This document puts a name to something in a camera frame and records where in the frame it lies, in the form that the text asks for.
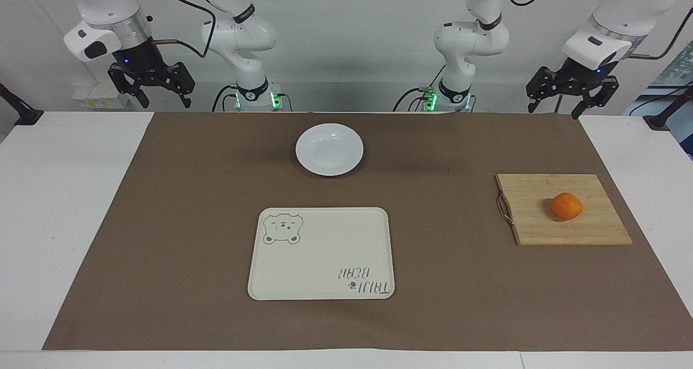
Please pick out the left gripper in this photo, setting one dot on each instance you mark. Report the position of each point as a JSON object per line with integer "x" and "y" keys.
{"x": 587, "y": 77}

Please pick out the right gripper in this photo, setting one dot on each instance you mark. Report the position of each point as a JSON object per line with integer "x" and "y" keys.
{"x": 142, "y": 60}

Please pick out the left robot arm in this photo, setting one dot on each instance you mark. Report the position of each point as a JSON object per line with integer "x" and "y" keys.
{"x": 471, "y": 39}

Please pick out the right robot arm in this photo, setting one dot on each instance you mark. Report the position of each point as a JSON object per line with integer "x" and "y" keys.
{"x": 243, "y": 33}

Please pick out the orange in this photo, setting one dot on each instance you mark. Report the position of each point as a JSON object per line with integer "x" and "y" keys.
{"x": 567, "y": 206}

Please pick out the white round plate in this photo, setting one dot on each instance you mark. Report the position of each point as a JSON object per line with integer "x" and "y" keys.
{"x": 329, "y": 149}

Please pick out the white box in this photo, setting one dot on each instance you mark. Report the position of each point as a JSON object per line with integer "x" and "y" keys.
{"x": 100, "y": 97}

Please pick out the black stand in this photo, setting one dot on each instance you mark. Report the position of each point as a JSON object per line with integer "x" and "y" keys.
{"x": 663, "y": 119}
{"x": 24, "y": 114}

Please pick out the wooden cutting board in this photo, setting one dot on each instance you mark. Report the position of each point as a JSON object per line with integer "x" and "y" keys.
{"x": 557, "y": 228}

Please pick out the cream tray with bear print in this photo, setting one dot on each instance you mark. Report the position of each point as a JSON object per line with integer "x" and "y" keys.
{"x": 325, "y": 250}

